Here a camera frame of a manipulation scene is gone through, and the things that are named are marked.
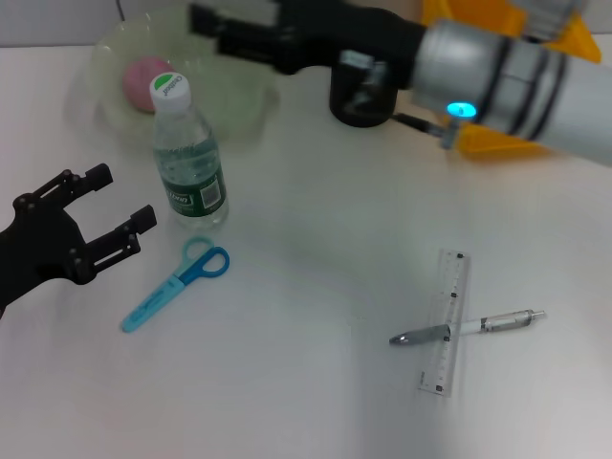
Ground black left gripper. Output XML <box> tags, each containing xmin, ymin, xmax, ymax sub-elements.
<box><xmin>0</xmin><ymin>163</ymin><xmax>159</xmax><ymax>319</ymax></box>

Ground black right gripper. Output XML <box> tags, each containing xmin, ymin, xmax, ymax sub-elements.
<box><xmin>188</xmin><ymin>0</ymin><xmax>427</xmax><ymax>91</ymax></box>

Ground clear green-label water bottle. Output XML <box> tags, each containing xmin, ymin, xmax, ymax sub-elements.
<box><xmin>148</xmin><ymin>71</ymin><xmax>230</xmax><ymax>230</ymax></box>

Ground pink peach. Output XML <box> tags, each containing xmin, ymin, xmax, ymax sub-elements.
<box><xmin>121</xmin><ymin>56</ymin><xmax>173</xmax><ymax>114</ymax></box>

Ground translucent green fruit plate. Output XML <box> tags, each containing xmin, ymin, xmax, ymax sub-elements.
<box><xmin>66</xmin><ymin>7</ymin><xmax>281</xmax><ymax>149</ymax></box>

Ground blue teal scissors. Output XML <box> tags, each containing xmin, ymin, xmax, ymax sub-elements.
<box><xmin>120</xmin><ymin>233</ymin><xmax>231</xmax><ymax>335</ymax></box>

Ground black mesh pen cup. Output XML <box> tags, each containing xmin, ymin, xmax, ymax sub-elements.
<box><xmin>328</xmin><ymin>50</ymin><xmax>398</xmax><ymax>128</ymax></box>

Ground transparent plastic ruler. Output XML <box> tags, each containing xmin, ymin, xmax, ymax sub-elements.
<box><xmin>415</xmin><ymin>247</ymin><xmax>472</xmax><ymax>396</ymax></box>

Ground grey white ballpoint pen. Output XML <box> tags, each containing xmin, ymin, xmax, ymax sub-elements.
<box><xmin>387</xmin><ymin>308</ymin><xmax>547</xmax><ymax>348</ymax></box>

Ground yellow plastic bin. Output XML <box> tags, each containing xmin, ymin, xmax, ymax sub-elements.
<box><xmin>420</xmin><ymin>0</ymin><xmax>602</xmax><ymax>163</ymax></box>

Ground right gripper cable with plug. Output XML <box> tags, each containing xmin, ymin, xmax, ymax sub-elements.
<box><xmin>391</xmin><ymin>112</ymin><xmax>463</xmax><ymax>149</ymax></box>

